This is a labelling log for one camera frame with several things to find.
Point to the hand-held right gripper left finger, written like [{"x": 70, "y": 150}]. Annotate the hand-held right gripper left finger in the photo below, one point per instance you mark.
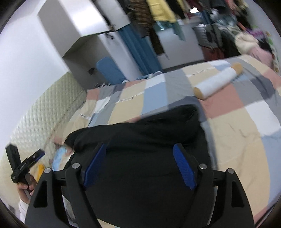
[{"x": 95, "y": 166}]

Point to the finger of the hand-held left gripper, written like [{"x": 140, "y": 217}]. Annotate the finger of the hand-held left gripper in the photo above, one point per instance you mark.
[
  {"x": 13, "y": 157},
  {"x": 36, "y": 156}
]

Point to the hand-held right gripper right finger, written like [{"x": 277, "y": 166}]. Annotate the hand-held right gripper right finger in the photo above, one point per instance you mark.
[{"x": 184, "y": 166}]

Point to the black puffer jacket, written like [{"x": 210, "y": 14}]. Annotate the black puffer jacket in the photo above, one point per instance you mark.
[{"x": 142, "y": 142}]

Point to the person's left forearm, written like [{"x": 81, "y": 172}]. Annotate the person's left forearm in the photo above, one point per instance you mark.
[{"x": 23, "y": 210}]

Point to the pile of clothes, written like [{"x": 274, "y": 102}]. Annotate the pile of clothes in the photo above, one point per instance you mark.
[{"x": 248, "y": 39}]

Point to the person's left hand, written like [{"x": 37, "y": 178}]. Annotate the person's left hand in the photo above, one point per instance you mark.
[{"x": 31, "y": 183}]

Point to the yellow cloth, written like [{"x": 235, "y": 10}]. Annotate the yellow cloth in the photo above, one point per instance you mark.
[{"x": 41, "y": 173}]

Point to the light blue cloth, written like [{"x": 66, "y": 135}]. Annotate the light blue cloth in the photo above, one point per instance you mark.
[{"x": 61, "y": 157}]

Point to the cream quilted headboard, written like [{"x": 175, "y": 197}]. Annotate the cream quilted headboard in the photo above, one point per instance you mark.
[{"x": 44, "y": 118}]

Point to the patchwork bed quilt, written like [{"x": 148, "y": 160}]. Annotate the patchwork bed quilt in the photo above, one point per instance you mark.
[{"x": 230, "y": 131}]

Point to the blue padded chair back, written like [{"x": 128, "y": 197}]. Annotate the blue padded chair back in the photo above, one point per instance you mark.
[{"x": 110, "y": 70}]

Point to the blue curtain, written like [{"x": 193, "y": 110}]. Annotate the blue curtain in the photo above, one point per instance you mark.
[{"x": 138, "y": 48}]

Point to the brown plaid scarf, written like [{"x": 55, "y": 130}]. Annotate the brown plaid scarf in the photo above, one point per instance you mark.
[{"x": 153, "y": 37}]

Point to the grey suitcase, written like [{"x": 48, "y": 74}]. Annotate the grey suitcase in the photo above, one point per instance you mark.
[{"x": 206, "y": 35}]

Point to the teal hanging cloth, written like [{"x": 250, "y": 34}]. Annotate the teal hanging cloth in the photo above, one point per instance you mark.
[{"x": 177, "y": 29}]

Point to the yellow fleece jacket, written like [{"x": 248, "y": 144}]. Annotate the yellow fleece jacket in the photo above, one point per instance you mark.
[{"x": 160, "y": 9}]

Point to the black wall socket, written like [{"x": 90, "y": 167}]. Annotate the black wall socket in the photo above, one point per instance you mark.
[{"x": 91, "y": 71}]

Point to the white wall cabinet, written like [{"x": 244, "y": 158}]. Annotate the white wall cabinet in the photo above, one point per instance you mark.
[{"x": 76, "y": 22}]

